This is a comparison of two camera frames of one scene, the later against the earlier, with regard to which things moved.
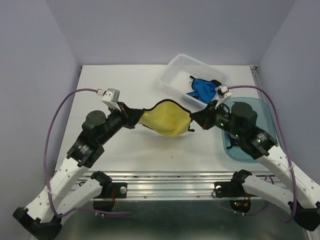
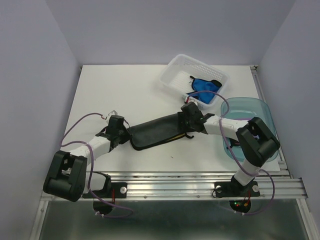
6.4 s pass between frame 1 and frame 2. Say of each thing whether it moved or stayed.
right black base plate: stayed
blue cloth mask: stayed
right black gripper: moved
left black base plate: stayed
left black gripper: moved
